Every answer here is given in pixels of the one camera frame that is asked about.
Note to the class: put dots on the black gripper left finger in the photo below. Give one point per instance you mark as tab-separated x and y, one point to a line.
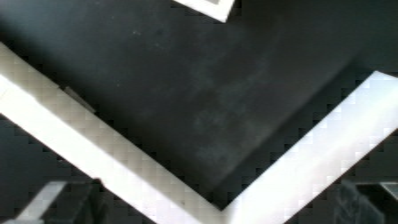
67	204

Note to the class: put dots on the white square tabletop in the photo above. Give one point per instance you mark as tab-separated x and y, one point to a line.
214	8

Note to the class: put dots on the white U-shaped fence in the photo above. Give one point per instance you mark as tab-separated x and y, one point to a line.
61	123

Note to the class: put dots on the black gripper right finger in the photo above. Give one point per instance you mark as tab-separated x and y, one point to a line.
367	203

